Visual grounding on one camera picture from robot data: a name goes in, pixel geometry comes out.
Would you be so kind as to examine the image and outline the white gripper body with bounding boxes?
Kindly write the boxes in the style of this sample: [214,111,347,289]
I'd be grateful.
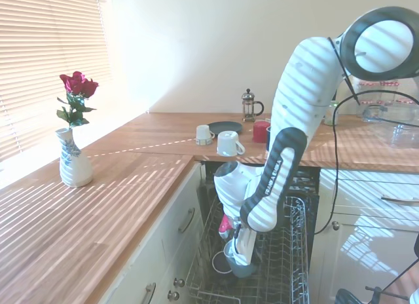
[232,227,259,265]

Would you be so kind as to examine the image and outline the grey mug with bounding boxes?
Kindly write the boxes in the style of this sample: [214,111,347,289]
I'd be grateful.
[223,243,258,279]

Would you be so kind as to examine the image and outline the dark blue mug white rim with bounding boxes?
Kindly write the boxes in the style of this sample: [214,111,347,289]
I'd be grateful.
[211,252,234,275]

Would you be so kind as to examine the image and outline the plain white mug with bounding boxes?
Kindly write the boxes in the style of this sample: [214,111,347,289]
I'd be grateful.
[216,130,246,157]

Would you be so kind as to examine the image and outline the red mug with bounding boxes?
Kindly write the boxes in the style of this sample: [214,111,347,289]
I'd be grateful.
[253,119,272,143]

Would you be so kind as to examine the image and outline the white kitchen cabinet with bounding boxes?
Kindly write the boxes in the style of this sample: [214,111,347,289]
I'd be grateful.
[309,168,419,304]
[98,162,206,304]

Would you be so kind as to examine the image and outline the stainless steel dishwasher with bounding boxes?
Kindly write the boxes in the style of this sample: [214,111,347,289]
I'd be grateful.
[196,161,320,304]

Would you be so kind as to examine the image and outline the black round object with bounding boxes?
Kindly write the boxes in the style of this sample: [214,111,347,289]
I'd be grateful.
[334,288,363,304]

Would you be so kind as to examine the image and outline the white cup with patterned rim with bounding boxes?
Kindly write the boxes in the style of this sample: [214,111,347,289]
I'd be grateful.
[195,124,216,147]

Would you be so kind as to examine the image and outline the dark grey plate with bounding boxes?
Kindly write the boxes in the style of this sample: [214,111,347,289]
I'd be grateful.
[206,121,244,136]

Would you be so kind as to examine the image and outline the glass French press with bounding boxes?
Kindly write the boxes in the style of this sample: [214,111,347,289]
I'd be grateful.
[241,88,264,123]

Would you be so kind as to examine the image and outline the black tripod stand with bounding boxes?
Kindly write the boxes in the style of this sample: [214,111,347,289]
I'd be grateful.
[365,233,419,304]

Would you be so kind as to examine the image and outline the clear glass pitcher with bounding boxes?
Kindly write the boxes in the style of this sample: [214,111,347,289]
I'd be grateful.
[361,104,393,123]

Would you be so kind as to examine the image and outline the white blue patterned vase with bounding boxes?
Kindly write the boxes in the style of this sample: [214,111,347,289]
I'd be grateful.
[54,127,94,188]

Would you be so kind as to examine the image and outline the clear glass bowl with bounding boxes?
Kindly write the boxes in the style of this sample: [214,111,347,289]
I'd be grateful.
[388,119,419,150]

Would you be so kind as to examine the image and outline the glass jar red checkered lid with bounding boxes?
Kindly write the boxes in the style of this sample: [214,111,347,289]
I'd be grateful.
[379,80,401,104]
[356,81,381,118]
[394,97,419,121]

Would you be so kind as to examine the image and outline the red rose with green leaves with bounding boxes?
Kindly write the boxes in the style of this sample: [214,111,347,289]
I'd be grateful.
[67,78,100,130]
[56,71,91,130]

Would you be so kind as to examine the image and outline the white window blinds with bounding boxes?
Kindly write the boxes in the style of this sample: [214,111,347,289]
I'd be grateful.
[0,0,114,164]

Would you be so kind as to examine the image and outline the pink wrist camera mount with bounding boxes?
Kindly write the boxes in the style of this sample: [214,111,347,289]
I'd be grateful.
[218,214,232,238]

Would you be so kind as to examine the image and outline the silver drawer bar handle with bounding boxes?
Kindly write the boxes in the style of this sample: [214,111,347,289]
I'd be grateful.
[381,194,419,204]
[143,282,157,304]
[177,207,196,234]

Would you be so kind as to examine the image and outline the grey wire dish rack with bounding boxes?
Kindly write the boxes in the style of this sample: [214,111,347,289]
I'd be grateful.
[185,192,310,304]

